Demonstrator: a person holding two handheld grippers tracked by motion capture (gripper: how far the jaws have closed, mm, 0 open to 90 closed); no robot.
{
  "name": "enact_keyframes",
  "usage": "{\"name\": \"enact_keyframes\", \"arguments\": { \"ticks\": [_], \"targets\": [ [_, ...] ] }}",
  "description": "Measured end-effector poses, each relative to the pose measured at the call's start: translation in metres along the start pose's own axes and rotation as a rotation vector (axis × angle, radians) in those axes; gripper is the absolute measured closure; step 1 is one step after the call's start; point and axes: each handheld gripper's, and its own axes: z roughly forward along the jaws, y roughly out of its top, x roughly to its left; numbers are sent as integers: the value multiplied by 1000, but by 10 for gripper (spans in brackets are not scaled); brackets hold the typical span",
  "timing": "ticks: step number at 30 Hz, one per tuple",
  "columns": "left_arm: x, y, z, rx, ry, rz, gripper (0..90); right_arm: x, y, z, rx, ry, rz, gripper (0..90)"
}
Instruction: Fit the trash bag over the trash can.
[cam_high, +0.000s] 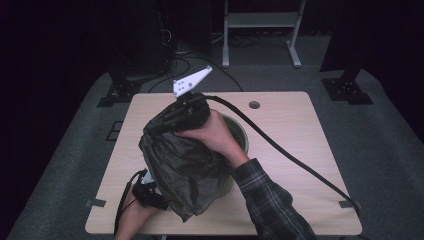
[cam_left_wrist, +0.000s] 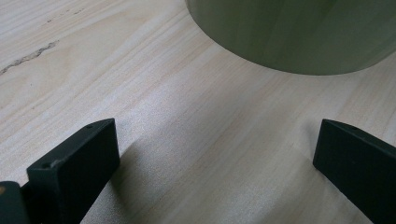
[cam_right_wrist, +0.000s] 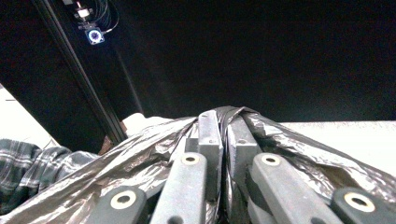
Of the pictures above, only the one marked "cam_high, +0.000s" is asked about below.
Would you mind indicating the black stand base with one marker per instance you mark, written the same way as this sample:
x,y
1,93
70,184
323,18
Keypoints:
x,y
121,90
346,88

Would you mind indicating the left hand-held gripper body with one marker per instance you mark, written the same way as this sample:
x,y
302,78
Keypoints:
x,y
148,195

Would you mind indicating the grey tape piece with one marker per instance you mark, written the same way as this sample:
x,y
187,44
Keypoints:
x,y
96,202
346,204

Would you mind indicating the white metal stand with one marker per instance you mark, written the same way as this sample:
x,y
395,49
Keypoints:
x,y
263,20

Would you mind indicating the dark floor socket cover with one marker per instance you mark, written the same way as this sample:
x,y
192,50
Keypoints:
x,y
115,130

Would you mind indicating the person's left hand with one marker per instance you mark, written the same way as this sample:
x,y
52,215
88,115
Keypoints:
x,y
133,221

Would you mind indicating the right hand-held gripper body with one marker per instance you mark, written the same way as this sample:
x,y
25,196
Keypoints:
x,y
195,108

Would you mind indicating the person's right hand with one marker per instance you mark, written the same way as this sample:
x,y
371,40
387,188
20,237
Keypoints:
x,y
216,136

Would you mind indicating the dark equipment cabinet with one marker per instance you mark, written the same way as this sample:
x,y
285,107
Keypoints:
x,y
143,36

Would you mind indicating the black garbage bag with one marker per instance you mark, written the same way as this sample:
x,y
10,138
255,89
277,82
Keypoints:
x,y
183,170

